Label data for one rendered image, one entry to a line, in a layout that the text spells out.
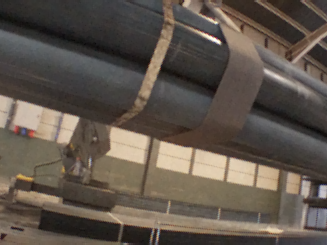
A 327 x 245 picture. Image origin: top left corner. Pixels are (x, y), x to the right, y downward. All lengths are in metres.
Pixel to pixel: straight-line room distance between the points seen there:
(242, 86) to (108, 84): 0.43
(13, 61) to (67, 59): 0.15
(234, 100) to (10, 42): 0.70
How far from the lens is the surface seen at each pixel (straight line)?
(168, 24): 0.80
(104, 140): 3.10
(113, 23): 0.76
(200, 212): 7.48
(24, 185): 4.54
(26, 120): 7.85
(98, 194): 3.53
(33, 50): 0.78
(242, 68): 0.89
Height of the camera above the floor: 0.79
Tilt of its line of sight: 14 degrees up
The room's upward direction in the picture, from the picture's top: 10 degrees clockwise
